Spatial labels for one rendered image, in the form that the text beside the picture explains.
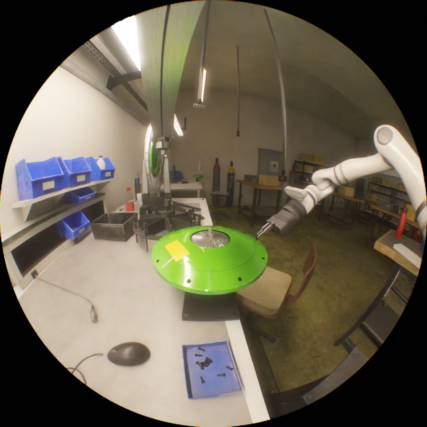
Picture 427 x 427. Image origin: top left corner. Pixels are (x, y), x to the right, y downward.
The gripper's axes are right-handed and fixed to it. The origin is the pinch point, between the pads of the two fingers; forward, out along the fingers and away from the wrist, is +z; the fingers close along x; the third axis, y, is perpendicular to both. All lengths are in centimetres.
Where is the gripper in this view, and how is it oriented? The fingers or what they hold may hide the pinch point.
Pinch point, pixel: (256, 236)
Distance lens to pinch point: 44.6
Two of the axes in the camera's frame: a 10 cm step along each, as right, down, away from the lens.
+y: 5.3, 7.5, 3.9
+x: -2.6, -3.0, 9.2
